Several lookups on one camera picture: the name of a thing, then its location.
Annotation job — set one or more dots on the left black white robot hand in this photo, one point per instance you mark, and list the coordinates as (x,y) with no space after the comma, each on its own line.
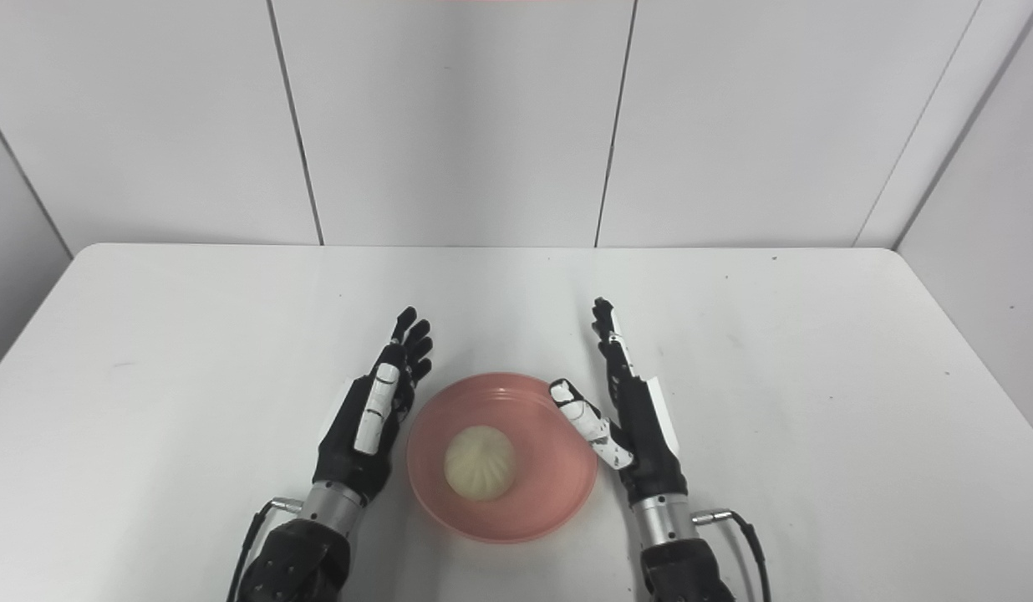
(349,456)

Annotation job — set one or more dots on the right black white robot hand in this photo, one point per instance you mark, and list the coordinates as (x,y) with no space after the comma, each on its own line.
(650,443)

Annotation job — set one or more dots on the pink round plate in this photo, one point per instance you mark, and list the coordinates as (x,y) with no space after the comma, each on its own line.
(533,493)

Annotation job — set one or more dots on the white steamed bun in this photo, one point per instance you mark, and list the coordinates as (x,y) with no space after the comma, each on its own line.
(480,462)

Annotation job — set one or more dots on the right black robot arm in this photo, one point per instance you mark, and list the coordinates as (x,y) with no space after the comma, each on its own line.
(679,560)

